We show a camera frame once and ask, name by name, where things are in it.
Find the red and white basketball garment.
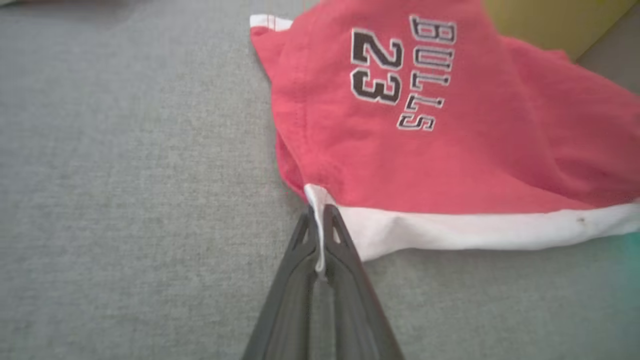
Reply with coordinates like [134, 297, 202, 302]
[249, 0, 640, 281]

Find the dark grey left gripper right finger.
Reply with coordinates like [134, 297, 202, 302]
[323, 204, 404, 360]

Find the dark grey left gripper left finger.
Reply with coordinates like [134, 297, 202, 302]
[242, 207, 319, 360]

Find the yellow sofa back cushion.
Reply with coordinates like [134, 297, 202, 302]
[482, 0, 639, 62]

